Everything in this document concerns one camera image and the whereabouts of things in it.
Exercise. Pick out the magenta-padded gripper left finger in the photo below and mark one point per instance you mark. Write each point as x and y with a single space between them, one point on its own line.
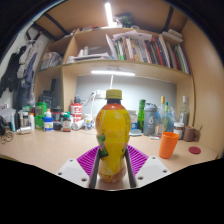
71 171

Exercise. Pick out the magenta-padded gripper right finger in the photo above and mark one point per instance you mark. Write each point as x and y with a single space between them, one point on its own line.
151 170

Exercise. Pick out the yellow juice bottle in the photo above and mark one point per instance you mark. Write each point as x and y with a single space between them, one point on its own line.
113 133

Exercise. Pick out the orange plastic cup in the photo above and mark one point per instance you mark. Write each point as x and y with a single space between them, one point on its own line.
167 146

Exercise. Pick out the flat round red coaster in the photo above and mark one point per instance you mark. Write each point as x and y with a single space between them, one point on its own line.
194 150

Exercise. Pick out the grey shaker bottle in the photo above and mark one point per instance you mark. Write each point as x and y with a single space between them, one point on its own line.
149 121

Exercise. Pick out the blue and white tissue box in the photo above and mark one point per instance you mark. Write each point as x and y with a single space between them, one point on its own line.
134 121

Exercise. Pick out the brown ceramic mug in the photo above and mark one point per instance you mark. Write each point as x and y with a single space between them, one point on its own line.
189 134

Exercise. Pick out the white bottle with blue label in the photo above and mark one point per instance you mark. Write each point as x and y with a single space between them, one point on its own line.
48 123

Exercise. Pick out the red and white canister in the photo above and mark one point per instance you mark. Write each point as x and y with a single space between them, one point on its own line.
76 111

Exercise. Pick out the green glass bottle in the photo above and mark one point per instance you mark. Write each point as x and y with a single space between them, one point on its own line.
167 111

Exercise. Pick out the clear glass liquor bottle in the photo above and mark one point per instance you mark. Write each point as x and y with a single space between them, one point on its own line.
184 115

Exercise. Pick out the green canister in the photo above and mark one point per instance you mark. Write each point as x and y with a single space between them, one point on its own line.
40 115

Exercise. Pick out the white desk lamp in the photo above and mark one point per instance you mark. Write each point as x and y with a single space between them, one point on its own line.
113 73

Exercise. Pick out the wooden shelf unit with books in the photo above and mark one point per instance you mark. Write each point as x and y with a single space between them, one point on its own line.
100 65

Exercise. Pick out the dark hanging jacket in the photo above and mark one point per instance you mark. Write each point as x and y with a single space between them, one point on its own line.
10 75

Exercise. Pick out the grey hanging garment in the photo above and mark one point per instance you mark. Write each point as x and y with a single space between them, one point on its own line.
31 63

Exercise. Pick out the ceiling light tube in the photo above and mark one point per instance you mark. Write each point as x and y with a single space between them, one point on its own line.
109 15

